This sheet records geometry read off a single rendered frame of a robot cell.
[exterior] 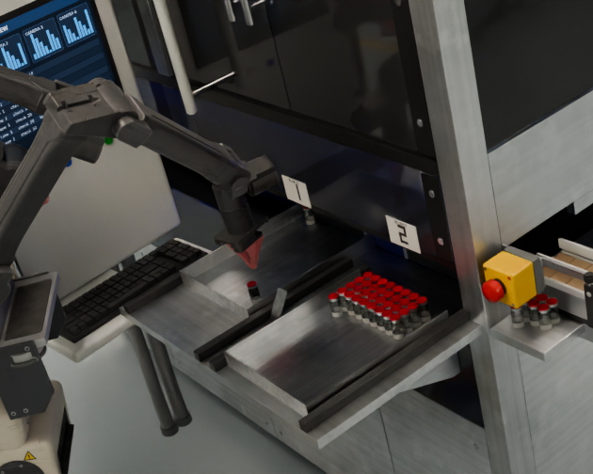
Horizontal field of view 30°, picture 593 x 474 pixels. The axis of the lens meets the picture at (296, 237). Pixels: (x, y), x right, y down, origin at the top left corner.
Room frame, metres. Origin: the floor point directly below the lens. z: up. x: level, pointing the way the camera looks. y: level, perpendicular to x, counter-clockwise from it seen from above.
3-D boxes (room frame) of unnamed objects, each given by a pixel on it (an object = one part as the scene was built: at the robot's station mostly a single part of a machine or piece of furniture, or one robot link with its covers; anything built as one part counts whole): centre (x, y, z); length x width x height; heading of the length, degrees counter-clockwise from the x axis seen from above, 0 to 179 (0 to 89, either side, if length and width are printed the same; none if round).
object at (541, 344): (1.64, -0.39, 0.87); 0.14 x 0.13 x 0.02; 121
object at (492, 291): (1.61, -0.31, 1.00); 0.04 x 0.04 x 0.04; 31
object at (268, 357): (1.72, -0.02, 0.90); 0.34 x 0.26 x 0.04; 120
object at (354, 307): (1.77, -0.10, 0.91); 0.18 x 0.02 x 0.05; 30
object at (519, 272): (1.63, -0.35, 1.00); 0.08 x 0.07 x 0.07; 121
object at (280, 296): (1.84, 0.11, 0.91); 0.14 x 0.03 x 0.06; 120
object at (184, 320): (1.89, 0.03, 0.87); 0.70 x 0.48 x 0.02; 31
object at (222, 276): (2.07, 0.05, 0.90); 0.34 x 0.26 x 0.04; 121
